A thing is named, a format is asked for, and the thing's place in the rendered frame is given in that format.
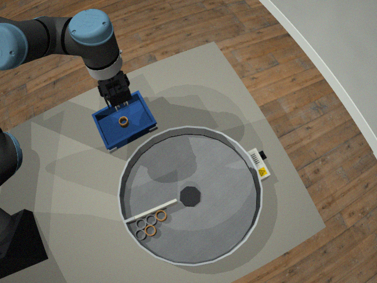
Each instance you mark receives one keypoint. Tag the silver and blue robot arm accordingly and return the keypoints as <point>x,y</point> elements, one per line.
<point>89,34</point>

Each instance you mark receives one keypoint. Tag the blue crate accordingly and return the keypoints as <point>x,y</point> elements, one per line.
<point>141,122</point>

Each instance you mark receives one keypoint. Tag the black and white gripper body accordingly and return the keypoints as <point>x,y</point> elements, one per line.
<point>118,94</point>

